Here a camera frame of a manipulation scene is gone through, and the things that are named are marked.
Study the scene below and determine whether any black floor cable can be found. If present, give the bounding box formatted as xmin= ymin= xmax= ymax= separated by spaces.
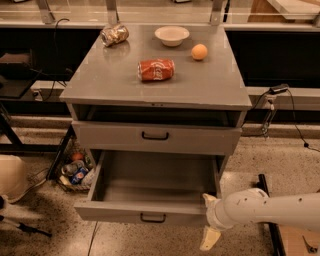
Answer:
xmin=87 ymin=220 xmax=100 ymax=256

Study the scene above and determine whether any black metal frame leg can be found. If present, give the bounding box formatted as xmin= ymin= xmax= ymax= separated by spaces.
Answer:
xmin=257 ymin=174 xmax=286 ymax=256

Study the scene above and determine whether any white bowl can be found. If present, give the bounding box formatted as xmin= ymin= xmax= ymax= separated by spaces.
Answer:
xmin=154 ymin=26 xmax=190 ymax=47

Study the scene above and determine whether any grey drawer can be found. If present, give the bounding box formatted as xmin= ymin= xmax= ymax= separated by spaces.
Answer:
xmin=75 ymin=151 xmax=219 ymax=227
xmin=72 ymin=121 xmax=242 ymax=155

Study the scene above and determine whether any cardboard box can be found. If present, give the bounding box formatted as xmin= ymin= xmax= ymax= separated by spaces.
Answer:
xmin=280 ymin=226 xmax=320 ymax=256

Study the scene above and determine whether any black power adapter with cable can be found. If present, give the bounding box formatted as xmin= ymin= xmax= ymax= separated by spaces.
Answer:
xmin=247 ymin=84 xmax=320 ymax=151

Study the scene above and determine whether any crumpled snack bag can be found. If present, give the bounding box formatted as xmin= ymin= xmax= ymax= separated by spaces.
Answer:
xmin=100 ymin=24 xmax=129 ymax=47

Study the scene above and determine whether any red cola can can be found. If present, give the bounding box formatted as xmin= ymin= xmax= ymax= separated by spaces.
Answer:
xmin=138 ymin=59 xmax=175 ymax=81

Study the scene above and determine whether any person's beige trouser leg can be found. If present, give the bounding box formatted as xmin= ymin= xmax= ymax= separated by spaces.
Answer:
xmin=0 ymin=155 xmax=27 ymax=203

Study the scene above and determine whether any orange fruit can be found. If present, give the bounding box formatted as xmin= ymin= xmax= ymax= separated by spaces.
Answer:
xmin=191 ymin=44 xmax=208 ymax=61

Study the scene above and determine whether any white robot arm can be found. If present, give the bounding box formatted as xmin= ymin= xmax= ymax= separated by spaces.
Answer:
xmin=200 ymin=188 xmax=320 ymax=251

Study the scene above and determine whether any blue soda can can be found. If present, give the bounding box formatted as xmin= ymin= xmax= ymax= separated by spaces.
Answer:
xmin=69 ymin=167 xmax=88 ymax=185

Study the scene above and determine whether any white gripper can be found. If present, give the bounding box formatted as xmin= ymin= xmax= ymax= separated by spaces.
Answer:
xmin=200 ymin=193 xmax=235 ymax=251

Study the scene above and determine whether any grey sneaker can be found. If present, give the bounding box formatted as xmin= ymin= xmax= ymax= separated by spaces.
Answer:
xmin=7 ymin=170 xmax=47 ymax=204

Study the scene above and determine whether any red apple in basket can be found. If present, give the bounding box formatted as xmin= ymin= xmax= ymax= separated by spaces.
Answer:
xmin=71 ymin=152 xmax=84 ymax=161

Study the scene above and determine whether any grey top drawer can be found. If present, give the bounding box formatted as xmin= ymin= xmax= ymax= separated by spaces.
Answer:
xmin=72 ymin=121 xmax=242 ymax=155

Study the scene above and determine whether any wire basket with items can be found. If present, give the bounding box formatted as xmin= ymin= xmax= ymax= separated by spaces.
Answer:
xmin=56 ymin=138 xmax=95 ymax=192

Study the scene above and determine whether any grey drawer cabinet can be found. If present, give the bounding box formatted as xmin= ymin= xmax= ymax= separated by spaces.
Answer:
xmin=61 ymin=24 xmax=251 ymax=175

